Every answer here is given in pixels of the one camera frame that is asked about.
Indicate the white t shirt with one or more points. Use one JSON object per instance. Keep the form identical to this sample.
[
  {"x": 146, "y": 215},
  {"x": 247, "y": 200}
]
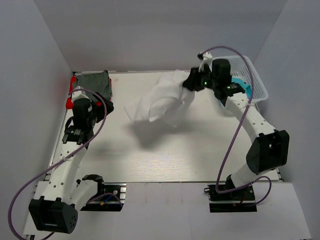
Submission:
[{"x": 167, "y": 100}]

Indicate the white plastic basket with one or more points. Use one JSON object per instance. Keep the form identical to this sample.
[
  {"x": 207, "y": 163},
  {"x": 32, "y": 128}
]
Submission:
[{"x": 239, "y": 69}]

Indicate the folded grey t shirt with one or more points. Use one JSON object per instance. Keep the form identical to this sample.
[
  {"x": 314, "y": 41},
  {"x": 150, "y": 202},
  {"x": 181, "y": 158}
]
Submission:
[{"x": 96, "y": 82}]

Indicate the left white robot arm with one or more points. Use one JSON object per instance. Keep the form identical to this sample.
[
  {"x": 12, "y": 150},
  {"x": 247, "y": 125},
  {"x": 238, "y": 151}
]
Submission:
[{"x": 56, "y": 209}]

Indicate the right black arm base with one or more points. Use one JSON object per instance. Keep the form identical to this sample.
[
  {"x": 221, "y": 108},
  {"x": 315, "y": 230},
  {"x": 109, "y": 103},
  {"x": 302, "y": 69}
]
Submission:
[{"x": 240, "y": 201}]

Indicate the folded red t shirt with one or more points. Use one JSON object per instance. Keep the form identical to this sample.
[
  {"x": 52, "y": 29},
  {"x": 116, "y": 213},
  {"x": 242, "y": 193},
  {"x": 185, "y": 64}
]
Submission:
[{"x": 69, "y": 104}]

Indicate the teal crumpled t shirt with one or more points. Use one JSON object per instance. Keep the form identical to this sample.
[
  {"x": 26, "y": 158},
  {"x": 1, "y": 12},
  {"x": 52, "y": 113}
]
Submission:
[{"x": 243, "y": 85}]

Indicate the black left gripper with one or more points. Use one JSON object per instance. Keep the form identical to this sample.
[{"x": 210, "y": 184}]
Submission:
[{"x": 108, "y": 104}]

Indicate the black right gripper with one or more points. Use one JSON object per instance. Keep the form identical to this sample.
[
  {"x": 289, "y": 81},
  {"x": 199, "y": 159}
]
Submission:
[{"x": 193, "y": 80}]

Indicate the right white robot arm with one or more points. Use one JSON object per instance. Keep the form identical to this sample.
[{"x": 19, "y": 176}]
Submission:
[{"x": 269, "y": 146}]

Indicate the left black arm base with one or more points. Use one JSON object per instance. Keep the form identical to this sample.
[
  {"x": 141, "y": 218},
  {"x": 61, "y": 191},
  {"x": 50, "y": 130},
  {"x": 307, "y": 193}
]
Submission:
[{"x": 109, "y": 197}]

